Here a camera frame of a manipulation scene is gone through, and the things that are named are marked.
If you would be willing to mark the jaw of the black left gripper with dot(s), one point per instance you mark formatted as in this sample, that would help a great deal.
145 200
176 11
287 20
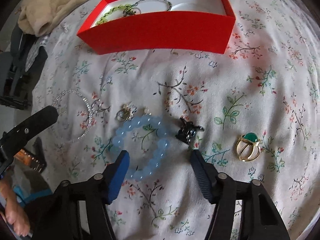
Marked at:
34 125

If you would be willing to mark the red jewelry box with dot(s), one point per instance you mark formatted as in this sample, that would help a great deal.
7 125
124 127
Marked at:
121 25

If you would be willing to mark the floral white bedsheet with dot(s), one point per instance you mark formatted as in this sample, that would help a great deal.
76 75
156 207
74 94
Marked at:
267 82

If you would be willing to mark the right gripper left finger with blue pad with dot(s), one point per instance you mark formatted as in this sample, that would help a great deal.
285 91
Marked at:
114 175

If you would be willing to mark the person's left hand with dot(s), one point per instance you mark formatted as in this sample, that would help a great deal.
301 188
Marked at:
14 213

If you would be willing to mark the gold ring green stone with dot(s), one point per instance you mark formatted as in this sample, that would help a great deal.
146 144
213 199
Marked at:
248 147

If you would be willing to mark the black beaded hair clip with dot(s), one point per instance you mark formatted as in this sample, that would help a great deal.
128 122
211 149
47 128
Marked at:
187 131

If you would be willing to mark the dark chair beside bed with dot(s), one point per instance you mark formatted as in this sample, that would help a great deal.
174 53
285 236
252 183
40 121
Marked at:
21 68

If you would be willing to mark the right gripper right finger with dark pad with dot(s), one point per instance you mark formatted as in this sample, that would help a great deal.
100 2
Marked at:
206 175

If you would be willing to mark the beige fleece blanket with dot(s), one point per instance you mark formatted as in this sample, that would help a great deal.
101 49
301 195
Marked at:
40 17

